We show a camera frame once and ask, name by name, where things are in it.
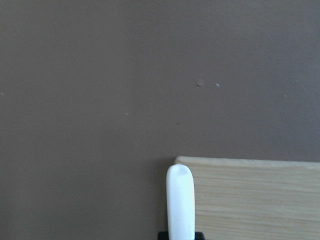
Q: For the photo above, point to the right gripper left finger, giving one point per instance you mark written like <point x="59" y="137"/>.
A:
<point x="163" y="235"/>

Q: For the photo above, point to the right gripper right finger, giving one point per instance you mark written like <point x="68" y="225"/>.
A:
<point x="199" y="236"/>

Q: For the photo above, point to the white ceramic spoon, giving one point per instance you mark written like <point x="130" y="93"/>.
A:
<point x="180" y="199"/>

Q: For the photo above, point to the bamboo cutting board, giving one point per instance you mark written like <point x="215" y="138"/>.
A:
<point x="246" y="199"/>

